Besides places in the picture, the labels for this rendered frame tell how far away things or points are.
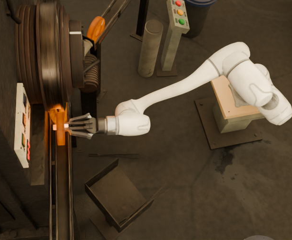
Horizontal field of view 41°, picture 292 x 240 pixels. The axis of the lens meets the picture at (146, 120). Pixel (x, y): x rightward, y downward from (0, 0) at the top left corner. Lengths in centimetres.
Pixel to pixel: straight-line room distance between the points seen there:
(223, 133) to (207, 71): 108
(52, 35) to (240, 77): 83
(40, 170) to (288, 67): 228
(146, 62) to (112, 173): 108
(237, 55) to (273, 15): 187
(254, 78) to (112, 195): 87
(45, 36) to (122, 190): 87
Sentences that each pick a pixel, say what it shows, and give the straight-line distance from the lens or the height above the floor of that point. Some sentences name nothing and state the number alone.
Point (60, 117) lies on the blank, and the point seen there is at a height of 90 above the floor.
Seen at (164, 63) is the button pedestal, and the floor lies 12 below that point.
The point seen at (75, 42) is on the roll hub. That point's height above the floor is 125.
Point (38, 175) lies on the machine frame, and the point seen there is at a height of 87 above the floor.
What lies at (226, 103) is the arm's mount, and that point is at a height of 38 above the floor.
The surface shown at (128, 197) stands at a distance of 195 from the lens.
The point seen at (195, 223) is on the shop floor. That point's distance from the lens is 260.
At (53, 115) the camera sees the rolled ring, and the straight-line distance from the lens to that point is 189.
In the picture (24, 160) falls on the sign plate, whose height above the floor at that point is 114.
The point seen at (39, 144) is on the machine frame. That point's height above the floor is 87.
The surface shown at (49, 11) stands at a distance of 154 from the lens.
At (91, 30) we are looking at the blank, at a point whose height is 76.
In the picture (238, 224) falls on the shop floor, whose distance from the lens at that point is 268.
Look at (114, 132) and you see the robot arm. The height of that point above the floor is 84.
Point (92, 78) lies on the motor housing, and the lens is 231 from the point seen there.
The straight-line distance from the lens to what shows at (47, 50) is 146.
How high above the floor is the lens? 248
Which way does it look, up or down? 63 degrees down
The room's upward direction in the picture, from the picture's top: 14 degrees clockwise
